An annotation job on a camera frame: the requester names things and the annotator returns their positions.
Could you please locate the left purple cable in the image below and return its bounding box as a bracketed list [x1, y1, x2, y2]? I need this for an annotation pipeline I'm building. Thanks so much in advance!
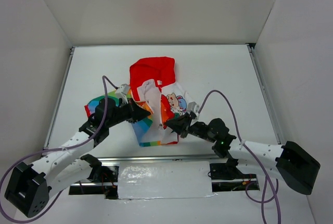
[0, 75, 123, 222]

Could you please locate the purple cable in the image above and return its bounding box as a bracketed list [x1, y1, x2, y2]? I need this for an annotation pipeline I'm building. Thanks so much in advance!
[197, 90, 281, 224]
[0, 75, 123, 222]

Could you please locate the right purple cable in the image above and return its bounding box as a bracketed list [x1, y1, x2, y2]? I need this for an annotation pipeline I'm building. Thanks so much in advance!
[197, 90, 281, 224]

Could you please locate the white foil-taped panel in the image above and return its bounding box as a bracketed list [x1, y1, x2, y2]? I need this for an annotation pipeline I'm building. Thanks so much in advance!
[118, 161, 213, 200]

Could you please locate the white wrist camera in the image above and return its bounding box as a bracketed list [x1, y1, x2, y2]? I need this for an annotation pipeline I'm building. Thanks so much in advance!
[186, 102, 200, 120]
[115, 84, 130, 104]

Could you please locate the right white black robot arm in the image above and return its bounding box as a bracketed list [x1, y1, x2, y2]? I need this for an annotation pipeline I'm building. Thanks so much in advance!
[165, 114, 321, 195]

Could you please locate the rainbow hooded kids jacket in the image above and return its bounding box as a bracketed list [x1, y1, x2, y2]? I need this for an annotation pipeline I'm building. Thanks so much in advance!
[84, 56, 201, 148]

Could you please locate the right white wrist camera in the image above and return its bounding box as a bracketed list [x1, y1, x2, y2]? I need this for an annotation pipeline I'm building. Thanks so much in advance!
[186, 102, 200, 120]

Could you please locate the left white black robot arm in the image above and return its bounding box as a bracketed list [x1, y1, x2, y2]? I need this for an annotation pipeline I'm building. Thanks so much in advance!
[5, 98, 152, 218]

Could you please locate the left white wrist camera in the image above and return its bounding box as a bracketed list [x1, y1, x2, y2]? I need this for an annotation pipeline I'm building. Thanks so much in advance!
[115, 84, 130, 104]

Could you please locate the aluminium table frame rail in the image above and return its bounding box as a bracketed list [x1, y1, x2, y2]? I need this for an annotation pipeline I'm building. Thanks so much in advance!
[246, 43, 287, 145]

